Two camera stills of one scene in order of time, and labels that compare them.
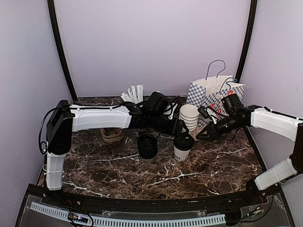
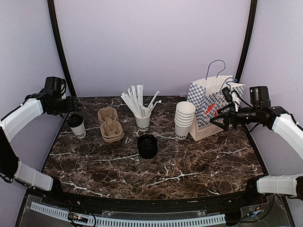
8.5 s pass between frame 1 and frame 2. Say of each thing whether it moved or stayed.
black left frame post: stayed
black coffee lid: moved
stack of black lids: stayed
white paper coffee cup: moved
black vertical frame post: stayed
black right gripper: moved
